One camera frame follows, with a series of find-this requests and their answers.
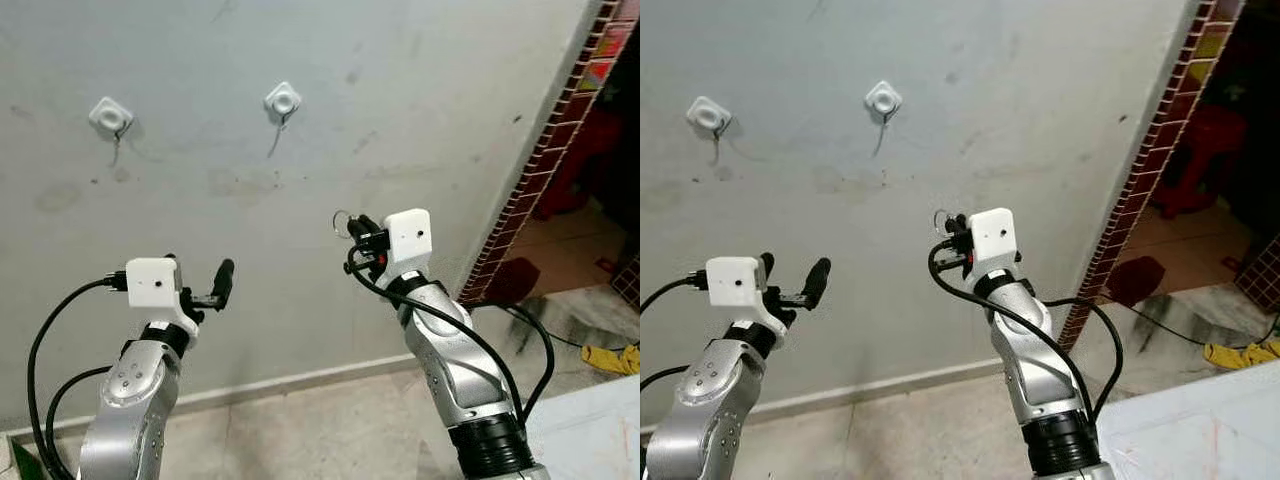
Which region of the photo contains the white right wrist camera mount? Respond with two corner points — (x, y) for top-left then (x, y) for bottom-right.
(383, 208), (433, 284)
(967, 207), (1020, 283)

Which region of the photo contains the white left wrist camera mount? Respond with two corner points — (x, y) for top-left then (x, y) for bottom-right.
(126, 257), (199, 336)
(705, 256), (786, 336)

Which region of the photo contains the yellow cloth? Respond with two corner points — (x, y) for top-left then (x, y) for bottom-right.
(1202, 337), (1280, 370)
(581, 342), (641, 377)

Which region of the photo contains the white scratched table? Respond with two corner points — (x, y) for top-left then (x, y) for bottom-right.
(1094, 359), (1280, 480)
(524, 374), (641, 480)

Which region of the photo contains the green flat object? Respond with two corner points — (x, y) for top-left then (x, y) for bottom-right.
(0, 434), (47, 480)

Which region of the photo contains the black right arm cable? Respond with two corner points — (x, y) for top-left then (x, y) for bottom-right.
(1040, 296), (1125, 423)
(927, 238), (1098, 423)
(468, 298), (557, 423)
(345, 244), (528, 433)

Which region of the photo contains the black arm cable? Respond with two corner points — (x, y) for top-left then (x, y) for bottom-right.
(927, 238), (1098, 423)
(1040, 296), (1125, 423)
(468, 298), (557, 423)
(640, 364), (693, 393)
(345, 244), (528, 433)
(26, 274), (129, 480)
(44, 364), (113, 480)
(640, 274), (709, 313)

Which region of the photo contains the white square wall hook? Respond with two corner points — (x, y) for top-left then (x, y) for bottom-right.
(263, 81), (304, 159)
(88, 96), (136, 169)
(685, 95), (733, 166)
(864, 80), (904, 158)

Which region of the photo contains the black floor cable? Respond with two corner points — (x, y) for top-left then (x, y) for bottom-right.
(498, 300), (603, 353)
(1128, 298), (1280, 347)

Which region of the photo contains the red plastic stool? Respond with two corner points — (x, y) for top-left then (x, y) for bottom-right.
(533, 108), (628, 223)
(1148, 104), (1248, 223)

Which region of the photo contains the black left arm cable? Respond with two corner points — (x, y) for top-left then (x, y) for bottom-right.
(640, 274), (709, 313)
(640, 364), (693, 393)
(26, 274), (129, 480)
(44, 364), (113, 480)

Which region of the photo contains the brown tiled door jamb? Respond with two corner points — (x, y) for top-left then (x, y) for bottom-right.
(1057, 0), (1247, 353)
(457, 0), (641, 307)

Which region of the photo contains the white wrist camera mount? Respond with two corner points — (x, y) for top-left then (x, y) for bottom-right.
(126, 257), (199, 336)
(705, 256), (786, 336)
(967, 207), (1020, 283)
(383, 208), (433, 284)

